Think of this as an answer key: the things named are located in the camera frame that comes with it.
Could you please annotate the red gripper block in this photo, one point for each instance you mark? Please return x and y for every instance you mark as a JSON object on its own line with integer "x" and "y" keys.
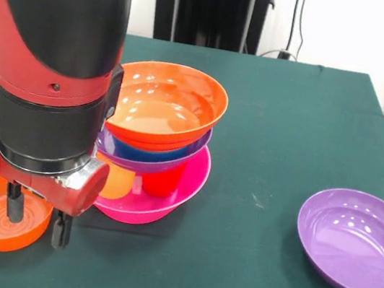
{"x": 75, "y": 191}

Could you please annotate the yellow cup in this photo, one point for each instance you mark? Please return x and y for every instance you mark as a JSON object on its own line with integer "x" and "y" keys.
{"x": 118, "y": 183}

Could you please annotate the large pink bowl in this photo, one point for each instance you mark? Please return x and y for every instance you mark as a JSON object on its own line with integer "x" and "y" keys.
{"x": 152, "y": 211}

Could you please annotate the blue bowl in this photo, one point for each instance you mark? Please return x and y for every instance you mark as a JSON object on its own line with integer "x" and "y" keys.
{"x": 139, "y": 152}

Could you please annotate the red cup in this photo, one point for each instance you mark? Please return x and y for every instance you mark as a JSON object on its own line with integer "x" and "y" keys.
{"x": 161, "y": 185}

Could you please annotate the large orange bowl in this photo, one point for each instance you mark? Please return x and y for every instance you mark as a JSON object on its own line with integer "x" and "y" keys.
{"x": 168, "y": 107}

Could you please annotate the purple bowl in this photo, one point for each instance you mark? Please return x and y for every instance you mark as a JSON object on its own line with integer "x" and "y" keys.
{"x": 354, "y": 246}
{"x": 199, "y": 145}

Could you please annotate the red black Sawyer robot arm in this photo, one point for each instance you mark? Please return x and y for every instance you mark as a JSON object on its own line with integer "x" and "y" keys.
{"x": 52, "y": 56}

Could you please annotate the dark green tablecloth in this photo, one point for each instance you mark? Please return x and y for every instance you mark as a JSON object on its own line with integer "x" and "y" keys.
{"x": 229, "y": 278}

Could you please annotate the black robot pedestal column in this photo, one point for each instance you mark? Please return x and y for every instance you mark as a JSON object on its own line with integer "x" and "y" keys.
{"x": 213, "y": 8}

